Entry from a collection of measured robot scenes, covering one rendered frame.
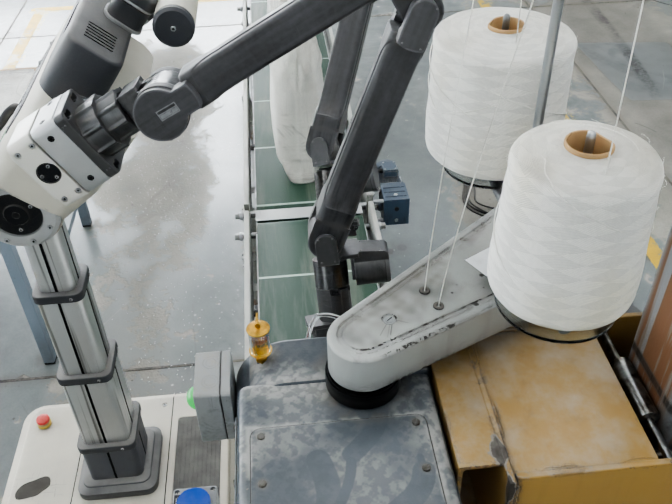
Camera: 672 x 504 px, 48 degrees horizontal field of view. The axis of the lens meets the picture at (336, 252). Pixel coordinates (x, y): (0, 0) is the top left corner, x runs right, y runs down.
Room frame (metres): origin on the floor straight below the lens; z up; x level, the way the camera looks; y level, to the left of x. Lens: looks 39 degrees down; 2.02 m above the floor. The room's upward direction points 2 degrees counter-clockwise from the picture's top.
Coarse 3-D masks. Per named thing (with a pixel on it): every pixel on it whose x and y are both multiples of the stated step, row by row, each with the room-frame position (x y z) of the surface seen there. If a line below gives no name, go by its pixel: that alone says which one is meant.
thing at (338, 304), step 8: (344, 288) 0.92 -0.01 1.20; (320, 296) 0.91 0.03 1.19; (328, 296) 0.90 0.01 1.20; (336, 296) 0.90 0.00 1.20; (344, 296) 0.91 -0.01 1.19; (320, 304) 0.91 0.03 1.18; (328, 304) 0.90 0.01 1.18; (336, 304) 0.90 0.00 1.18; (344, 304) 0.90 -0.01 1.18; (320, 312) 0.90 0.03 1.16; (328, 312) 0.89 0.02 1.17; (336, 312) 0.89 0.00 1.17; (344, 312) 0.89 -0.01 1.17; (320, 320) 0.90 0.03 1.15; (328, 320) 0.89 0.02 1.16; (320, 328) 0.87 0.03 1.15
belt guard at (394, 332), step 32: (480, 224) 0.80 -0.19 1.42; (448, 256) 0.73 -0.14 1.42; (384, 288) 0.67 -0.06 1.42; (416, 288) 0.67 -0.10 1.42; (448, 288) 0.67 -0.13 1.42; (480, 288) 0.67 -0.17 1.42; (352, 320) 0.62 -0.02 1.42; (384, 320) 0.62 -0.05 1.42; (416, 320) 0.62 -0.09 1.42; (448, 320) 0.62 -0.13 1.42; (480, 320) 0.63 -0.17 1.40; (352, 352) 0.57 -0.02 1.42; (384, 352) 0.57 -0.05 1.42; (416, 352) 0.58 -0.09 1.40; (448, 352) 0.61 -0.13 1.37; (352, 384) 0.56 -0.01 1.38; (384, 384) 0.56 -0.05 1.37
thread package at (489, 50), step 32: (448, 32) 0.81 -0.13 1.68; (480, 32) 0.79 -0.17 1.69; (512, 32) 0.79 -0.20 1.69; (544, 32) 0.79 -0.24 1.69; (448, 64) 0.77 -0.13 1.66; (480, 64) 0.74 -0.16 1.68; (512, 64) 0.73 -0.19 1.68; (448, 96) 0.76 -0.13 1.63; (480, 96) 0.74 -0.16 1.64; (512, 96) 0.73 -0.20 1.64; (448, 128) 0.76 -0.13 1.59; (480, 128) 0.73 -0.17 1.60; (512, 128) 0.73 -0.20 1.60; (448, 160) 0.75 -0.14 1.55; (480, 160) 0.73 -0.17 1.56
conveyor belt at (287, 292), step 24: (360, 216) 2.23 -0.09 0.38; (264, 240) 2.10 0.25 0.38; (288, 240) 2.09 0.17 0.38; (264, 264) 1.96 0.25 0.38; (288, 264) 1.96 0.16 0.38; (312, 264) 1.96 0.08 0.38; (264, 288) 1.84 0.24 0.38; (288, 288) 1.84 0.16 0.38; (312, 288) 1.83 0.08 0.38; (360, 288) 1.83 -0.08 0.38; (264, 312) 1.73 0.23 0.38; (288, 312) 1.72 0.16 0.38; (312, 312) 1.72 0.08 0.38; (288, 336) 1.62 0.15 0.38
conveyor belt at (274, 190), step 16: (256, 0) 4.43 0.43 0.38; (256, 16) 4.18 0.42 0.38; (320, 48) 3.72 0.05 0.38; (256, 80) 3.37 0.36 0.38; (256, 96) 3.20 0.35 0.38; (256, 112) 3.04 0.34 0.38; (256, 128) 2.90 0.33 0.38; (272, 128) 2.89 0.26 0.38; (256, 144) 2.76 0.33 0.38; (272, 144) 2.76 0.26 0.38; (256, 160) 2.63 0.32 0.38; (272, 160) 2.63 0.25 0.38; (256, 176) 2.51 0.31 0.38; (272, 176) 2.51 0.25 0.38; (256, 192) 2.40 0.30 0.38; (272, 192) 2.40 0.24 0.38; (288, 192) 2.40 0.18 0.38; (304, 192) 2.39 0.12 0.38; (272, 208) 2.30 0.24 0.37
